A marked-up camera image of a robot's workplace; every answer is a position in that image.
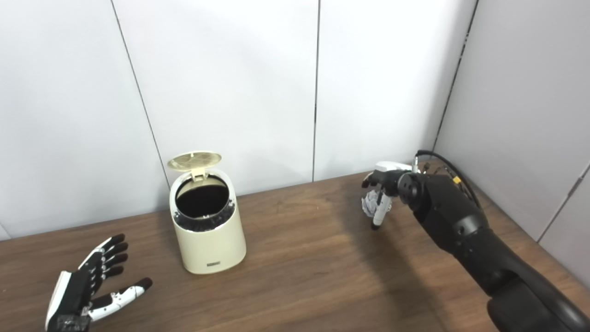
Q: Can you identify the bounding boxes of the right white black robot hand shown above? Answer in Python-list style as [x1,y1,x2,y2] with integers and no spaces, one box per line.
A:
[361,161,415,230]

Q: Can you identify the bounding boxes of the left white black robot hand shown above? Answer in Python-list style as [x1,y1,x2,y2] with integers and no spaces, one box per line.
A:
[45,233,153,332]

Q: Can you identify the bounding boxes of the white paper ball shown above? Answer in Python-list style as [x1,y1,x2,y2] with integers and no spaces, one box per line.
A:
[362,189,381,217]

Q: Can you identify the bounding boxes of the cream-colored round bin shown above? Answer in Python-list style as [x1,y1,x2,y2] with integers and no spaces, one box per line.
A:
[169,168,247,275]

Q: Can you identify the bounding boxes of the cream round bin lid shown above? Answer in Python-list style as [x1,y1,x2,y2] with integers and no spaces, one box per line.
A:
[167,151,222,183]

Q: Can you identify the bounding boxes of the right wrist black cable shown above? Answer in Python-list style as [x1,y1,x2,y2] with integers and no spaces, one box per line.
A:
[413,150,482,208]

